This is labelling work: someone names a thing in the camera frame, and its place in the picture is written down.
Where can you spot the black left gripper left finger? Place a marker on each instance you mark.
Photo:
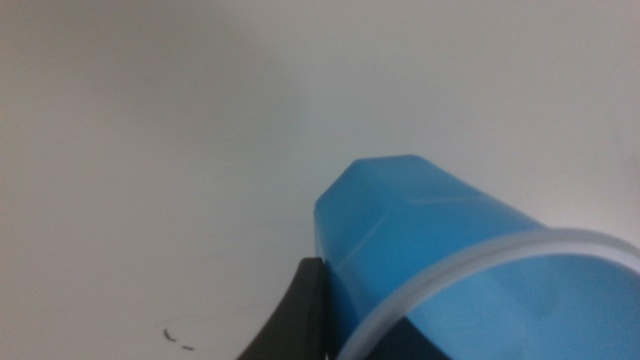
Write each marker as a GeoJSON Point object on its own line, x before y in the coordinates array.
{"type": "Point", "coordinates": [295, 320]}

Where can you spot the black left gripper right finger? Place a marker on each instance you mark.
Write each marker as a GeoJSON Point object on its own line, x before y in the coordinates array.
{"type": "Point", "coordinates": [422, 342]}

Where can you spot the blue plastic cup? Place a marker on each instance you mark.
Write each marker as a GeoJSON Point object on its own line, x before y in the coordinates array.
{"type": "Point", "coordinates": [425, 225]}

